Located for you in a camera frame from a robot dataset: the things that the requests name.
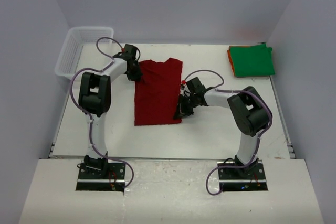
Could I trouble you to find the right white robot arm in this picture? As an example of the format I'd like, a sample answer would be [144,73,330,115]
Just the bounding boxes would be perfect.
[173,77,272,178]

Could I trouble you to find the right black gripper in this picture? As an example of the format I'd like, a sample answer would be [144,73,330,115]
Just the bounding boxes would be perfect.
[174,94,198,121]

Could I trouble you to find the white plastic basket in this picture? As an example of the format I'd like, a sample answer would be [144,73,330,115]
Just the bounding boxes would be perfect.
[55,26,114,80]

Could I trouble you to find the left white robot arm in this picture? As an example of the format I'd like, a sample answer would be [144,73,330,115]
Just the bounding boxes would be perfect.
[78,44,142,178]

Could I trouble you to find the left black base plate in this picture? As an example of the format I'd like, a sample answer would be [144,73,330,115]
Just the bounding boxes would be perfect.
[76,161,126,192]

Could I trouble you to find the red t shirt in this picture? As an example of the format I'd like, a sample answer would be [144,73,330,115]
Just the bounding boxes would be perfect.
[134,58,183,126]

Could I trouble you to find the green folded t shirt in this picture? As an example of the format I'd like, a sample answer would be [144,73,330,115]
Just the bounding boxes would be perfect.
[230,43,275,78]

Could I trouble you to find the orange folded t shirt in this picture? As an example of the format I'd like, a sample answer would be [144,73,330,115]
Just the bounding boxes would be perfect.
[227,45,236,77]

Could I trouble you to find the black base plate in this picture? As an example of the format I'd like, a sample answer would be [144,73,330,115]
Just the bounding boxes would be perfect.
[76,161,126,192]
[218,161,268,193]

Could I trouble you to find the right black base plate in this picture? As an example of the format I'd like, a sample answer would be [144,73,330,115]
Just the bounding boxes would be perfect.
[218,161,268,193]

